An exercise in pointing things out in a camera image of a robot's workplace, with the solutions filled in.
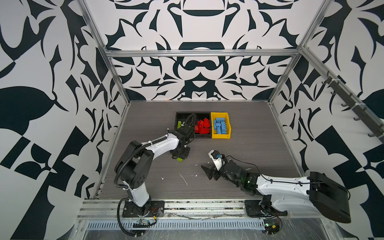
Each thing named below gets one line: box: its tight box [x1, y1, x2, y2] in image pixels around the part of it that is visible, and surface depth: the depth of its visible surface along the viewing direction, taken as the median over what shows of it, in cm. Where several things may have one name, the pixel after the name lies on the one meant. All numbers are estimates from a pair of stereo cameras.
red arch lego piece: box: [194, 118, 210, 135], surface depth 101 cm
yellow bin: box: [210, 112, 232, 139], surface depth 101 cm
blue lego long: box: [213, 117, 227, 134], surface depth 104 cm
